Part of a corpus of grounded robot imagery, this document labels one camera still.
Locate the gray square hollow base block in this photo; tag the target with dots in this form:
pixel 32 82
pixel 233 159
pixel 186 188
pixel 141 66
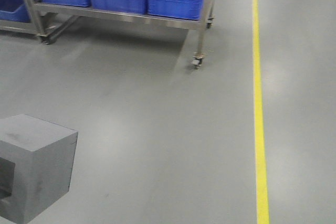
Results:
pixel 37 159

